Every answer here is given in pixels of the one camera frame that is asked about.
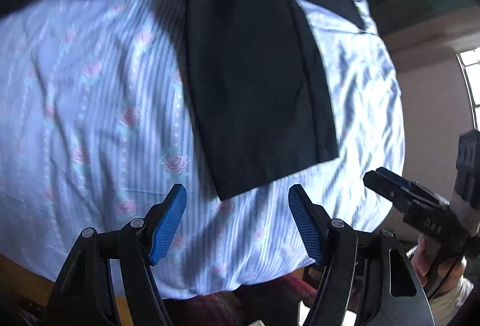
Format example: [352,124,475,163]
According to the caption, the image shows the black pants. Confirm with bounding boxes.
[1,0,365,200]

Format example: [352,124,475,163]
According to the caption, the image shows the person's right hand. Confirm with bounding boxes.
[411,234,432,286]

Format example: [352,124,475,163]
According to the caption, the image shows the blue floral striped bedsheet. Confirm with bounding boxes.
[1,0,405,299]

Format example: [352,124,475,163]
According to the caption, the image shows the window with grille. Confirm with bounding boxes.
[457,47,480,130]

